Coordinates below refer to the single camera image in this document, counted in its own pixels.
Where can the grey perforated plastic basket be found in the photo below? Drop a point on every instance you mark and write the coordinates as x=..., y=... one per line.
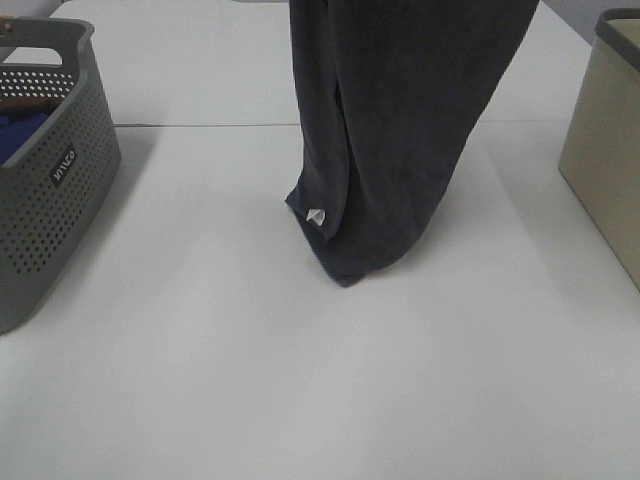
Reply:
x=54, y=185

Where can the brown cloth in basket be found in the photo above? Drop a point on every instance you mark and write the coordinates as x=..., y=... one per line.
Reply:
x=20, y=106

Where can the blue towel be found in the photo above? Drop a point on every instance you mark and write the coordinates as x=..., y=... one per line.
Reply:
x=16, y=130

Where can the dark grey towel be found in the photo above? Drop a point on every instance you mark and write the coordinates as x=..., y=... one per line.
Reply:
x=388, y=93

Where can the beige fabric storage box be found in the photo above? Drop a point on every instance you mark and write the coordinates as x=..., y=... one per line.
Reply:
x=600, y=156

